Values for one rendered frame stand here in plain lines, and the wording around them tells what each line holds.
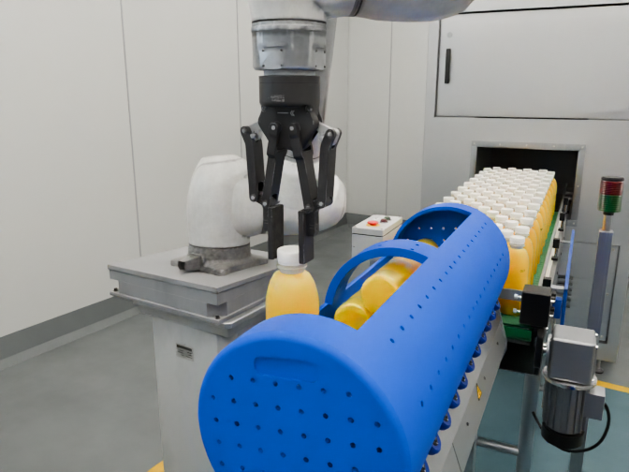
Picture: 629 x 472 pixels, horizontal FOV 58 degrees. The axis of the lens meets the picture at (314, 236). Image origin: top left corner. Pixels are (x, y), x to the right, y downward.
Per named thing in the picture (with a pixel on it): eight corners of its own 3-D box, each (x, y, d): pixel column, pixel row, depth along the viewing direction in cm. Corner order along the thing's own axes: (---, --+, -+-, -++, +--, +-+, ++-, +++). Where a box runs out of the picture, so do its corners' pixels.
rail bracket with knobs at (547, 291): (510, 327, 150) (514, 289, 147) (514, 317, 156) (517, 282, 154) (551, 333, 146) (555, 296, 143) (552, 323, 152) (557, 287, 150)
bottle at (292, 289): (324, 385, 84) (324, 254, 79) (312, 412, 77) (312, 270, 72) (275, 379, 85) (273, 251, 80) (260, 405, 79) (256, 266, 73)
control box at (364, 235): (351, 258, 176) (351, 226, 174) (373, 243, 194) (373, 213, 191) (382, 262, 172) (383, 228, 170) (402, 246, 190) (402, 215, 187)
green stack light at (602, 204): (596, 211, 166) (598, 195, 165) (596, 207, 172) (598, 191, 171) (621, 213, 164) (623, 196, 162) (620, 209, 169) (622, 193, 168)
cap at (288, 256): (309, 258, 78) (309, 245, 77) (302, 267, 74) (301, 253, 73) (282, 257, 78) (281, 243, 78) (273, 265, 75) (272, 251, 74)
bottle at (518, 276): (491, 307, 163) (497, 240, 158) (515, 305, 165) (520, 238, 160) (506, 317, 156) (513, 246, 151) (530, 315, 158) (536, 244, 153)
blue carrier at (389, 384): (209, 522, 77) (181, 322, 71) (400, 306, 154) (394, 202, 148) (416, 581, 65) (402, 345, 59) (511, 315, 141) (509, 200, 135)
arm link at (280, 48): (306, 19, 63) (306, 75, 64) (338, 26, 71) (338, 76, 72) (236, 22, 66) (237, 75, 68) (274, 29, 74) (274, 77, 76)
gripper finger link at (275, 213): (272, 208, 74) (267, 207, 74) (272, 260, 75) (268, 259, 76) (284, 204, 76) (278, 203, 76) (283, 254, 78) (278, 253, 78)
